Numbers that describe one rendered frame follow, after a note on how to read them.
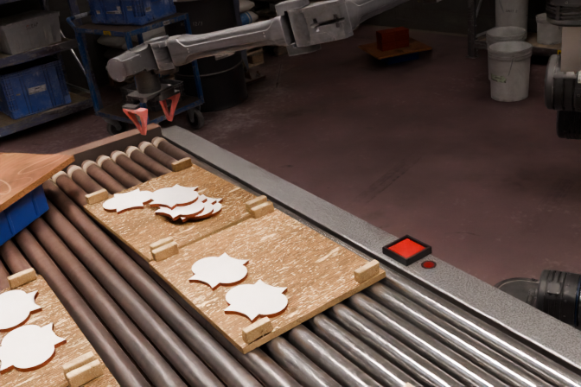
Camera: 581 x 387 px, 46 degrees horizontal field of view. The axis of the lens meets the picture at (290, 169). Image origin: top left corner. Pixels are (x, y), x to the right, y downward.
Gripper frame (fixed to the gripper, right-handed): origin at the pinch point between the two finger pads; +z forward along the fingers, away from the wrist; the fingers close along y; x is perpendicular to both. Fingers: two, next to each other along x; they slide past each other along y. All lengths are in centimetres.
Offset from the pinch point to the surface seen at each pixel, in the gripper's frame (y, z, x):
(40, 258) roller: -31.9, 24.7, 15.1
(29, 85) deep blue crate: 199, 85, 345
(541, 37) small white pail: 448, 97, 17
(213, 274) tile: -23.3, 21.3, -33.1
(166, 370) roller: -49, 24, -42
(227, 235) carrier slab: -7.6, 22.4, -24.5
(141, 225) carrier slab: -11.7, 22.8, 0.2
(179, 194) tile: -0.7, 18.8, -3.9
